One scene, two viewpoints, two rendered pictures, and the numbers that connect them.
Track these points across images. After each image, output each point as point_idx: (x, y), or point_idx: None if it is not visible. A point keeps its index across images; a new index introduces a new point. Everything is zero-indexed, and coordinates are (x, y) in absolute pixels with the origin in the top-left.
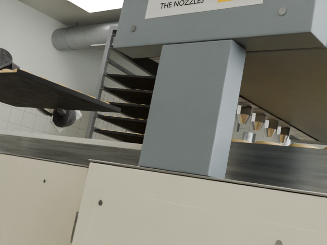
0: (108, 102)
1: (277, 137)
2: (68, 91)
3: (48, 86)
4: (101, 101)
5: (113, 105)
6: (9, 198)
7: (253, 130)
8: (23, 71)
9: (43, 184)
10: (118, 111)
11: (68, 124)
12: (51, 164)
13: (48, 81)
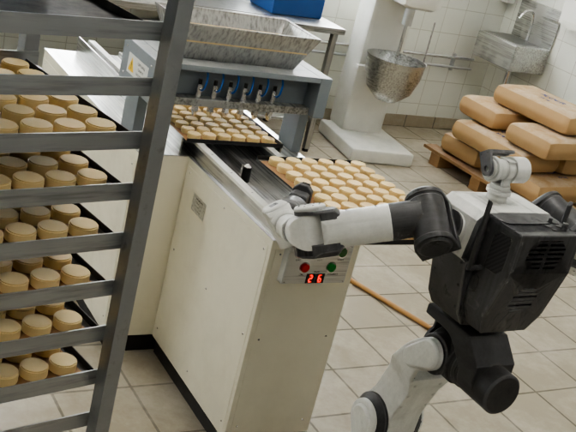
0: (272, 156)
1: (196, 112)
2: (316, 160)
3: (333, 164)
4: (281, 157)
5: (267, 156)
6: None
7: (225, 117)
8: (357, 160)
9: None
10: (260, 159)
11: None
12: None
13: (335, 160)
